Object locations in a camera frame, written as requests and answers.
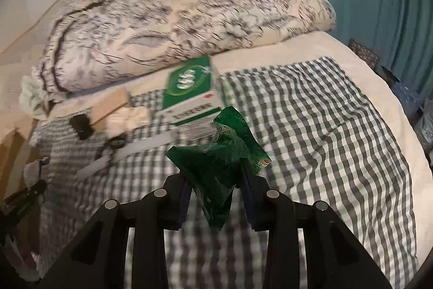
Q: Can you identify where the grey crumpled plastic bag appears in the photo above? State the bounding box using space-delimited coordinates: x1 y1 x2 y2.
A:
23 157 50 188

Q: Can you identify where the white lanyard strap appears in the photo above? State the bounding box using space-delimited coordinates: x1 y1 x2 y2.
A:
75 131 177 180

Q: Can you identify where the green snack wrapper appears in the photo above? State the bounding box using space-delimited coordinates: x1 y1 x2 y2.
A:
167 106 271 230

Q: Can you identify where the beige wooden box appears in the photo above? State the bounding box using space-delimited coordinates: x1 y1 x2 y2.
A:
90 88 129 125

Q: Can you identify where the white scrunchie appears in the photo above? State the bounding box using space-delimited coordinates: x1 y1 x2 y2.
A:
105 106 151 139

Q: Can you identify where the pale green towel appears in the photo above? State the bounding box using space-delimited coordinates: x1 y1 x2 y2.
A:
18 76 51 120

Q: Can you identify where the green white medicine box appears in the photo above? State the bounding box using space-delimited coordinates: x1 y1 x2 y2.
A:
161 55 225 141

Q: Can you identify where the floral patterned duvet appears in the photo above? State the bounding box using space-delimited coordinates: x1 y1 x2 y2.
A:
32 0 336 95

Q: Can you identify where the brown cardboard box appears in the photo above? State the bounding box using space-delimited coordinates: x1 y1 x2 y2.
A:
0 117 39 200

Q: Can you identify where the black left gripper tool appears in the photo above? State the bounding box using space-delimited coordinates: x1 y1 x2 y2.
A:
1 180 46 241

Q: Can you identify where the black ring keychain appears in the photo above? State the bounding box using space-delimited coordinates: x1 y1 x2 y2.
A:
96 134 126 159

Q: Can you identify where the small black cube device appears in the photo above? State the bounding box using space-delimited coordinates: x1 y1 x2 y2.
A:
69 114 94 140

